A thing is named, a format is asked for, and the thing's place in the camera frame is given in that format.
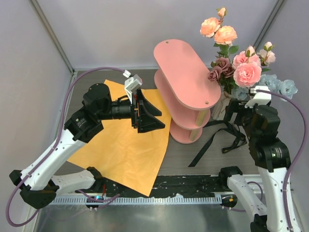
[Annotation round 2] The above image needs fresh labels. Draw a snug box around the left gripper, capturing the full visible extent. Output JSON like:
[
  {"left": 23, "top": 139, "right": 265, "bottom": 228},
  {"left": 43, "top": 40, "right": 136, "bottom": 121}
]
[{"left": 98, "top": 87, "right": 165, "bottom": 132}]

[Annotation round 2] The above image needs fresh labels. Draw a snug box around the black ribbon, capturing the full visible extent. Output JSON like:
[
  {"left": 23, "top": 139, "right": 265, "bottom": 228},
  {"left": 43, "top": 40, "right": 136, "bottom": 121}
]
[{"left": 187, "top": 119, "right": 247, "bottom": 168}]

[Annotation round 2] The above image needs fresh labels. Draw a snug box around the blue flower stem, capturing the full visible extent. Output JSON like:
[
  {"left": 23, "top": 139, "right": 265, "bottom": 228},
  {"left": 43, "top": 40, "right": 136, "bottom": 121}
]
[{"left": 231, "top": 74, "right": 298, "bottom": 101}]

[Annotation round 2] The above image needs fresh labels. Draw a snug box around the orange flower bouquet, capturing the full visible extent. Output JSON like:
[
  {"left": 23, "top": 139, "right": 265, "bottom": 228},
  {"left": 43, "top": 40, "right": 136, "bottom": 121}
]
[{"left": 68, "top": 89, "right": 171, "bottom": 196}]

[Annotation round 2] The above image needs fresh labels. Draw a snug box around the small pink flower stem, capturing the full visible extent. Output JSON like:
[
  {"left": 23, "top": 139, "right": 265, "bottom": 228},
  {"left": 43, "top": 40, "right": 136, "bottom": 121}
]
[{"left": 232, "top": 46, "right": 262, "bottom": 87}]

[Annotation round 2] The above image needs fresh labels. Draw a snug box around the mauve flower stem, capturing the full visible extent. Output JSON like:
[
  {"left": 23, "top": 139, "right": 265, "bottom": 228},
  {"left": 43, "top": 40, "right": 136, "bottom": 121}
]
[{"left": 208, "top": 57, "right": 235, "bottom": 94}]

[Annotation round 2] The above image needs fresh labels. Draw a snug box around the orange rose stem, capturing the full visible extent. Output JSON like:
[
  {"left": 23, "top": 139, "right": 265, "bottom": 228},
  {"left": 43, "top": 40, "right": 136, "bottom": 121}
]
[{"left": 199, "top": 7, "right": 238, "bottom": 58}]

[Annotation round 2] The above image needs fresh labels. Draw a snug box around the pink rose stem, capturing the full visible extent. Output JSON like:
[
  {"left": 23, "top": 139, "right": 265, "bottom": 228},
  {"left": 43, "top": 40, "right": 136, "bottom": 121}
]
[{"left": 258, "top": 42, "right": 276, "bottom": 66}]

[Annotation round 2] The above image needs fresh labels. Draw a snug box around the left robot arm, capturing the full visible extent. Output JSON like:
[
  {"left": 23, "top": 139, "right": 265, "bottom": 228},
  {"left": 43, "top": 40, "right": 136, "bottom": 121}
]
[{"left": 9, "top": 83, "right": 165, "bottom": 209}]

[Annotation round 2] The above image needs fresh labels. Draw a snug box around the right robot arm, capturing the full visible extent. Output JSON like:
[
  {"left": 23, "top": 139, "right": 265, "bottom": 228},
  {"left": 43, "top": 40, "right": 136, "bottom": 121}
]
[{"left": 218, "top": 100, "right": 301, "bottom": 232}]

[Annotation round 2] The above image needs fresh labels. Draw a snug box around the white ribbed ceramic vase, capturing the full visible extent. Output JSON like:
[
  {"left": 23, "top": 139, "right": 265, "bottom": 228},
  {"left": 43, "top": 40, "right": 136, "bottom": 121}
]
[{"left": 211, "top": 91, "right": 232, "bottom": 120}]

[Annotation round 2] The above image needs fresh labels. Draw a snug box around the pink three-tier shelf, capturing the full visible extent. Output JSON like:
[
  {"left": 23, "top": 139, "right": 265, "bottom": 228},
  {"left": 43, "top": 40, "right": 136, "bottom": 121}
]
[{"left": 154, "top": 39, "right": 221, "bottom": 144}]

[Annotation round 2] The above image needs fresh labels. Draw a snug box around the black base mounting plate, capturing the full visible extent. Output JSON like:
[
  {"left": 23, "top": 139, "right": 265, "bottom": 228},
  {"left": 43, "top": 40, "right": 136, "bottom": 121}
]
[{"left": 82, "top": 175, "right": 231, "bottom": 198}]

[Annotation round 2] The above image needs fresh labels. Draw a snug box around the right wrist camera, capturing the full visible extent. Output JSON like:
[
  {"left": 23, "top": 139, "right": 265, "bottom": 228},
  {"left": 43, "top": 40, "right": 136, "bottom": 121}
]
[{"left": 244, "top": 86, "right": 271, "bottom": 108}]

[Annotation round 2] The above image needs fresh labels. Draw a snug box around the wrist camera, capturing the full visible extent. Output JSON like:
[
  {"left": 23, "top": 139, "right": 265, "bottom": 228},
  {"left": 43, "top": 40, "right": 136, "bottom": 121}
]
[
  {"left": 123, "top": 70, "right": 142, "bottom": 104},
  {"left": 244, "top": 86, "right": 271, "bottom": 108}
]

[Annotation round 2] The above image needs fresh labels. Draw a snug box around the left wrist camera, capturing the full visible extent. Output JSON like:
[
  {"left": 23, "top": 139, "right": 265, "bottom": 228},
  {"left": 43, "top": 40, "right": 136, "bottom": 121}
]
[{"left": 123, "top": 70, "right": 142, "bottom": 104}]

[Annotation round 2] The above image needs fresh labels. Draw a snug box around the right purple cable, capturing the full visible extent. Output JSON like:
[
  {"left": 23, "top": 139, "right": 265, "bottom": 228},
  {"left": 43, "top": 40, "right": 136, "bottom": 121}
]
[{"left": 229, "top": 88, "right": 308, "bottom": 232}]

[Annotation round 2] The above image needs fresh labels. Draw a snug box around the purple cable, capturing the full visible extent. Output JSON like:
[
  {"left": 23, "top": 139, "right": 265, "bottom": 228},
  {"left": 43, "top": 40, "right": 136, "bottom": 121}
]
[
  {"left": 5, "top": 67, "right": 132, "bottom": 228},
  {"left": 229, "top": 88, "right": 308, "bottom": 232}
]

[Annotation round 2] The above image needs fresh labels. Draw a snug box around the white slotted cable duct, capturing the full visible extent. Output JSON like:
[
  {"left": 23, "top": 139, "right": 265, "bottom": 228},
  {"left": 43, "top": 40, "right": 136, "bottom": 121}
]
[{"left": 50, "top": 194, "right": 222, "bottom": 205}]

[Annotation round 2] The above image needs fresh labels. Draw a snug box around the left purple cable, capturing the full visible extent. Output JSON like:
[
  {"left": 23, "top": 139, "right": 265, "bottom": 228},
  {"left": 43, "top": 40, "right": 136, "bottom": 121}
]
[{"left": 5, "top": 67, "right": 132, "bottom": 228}]

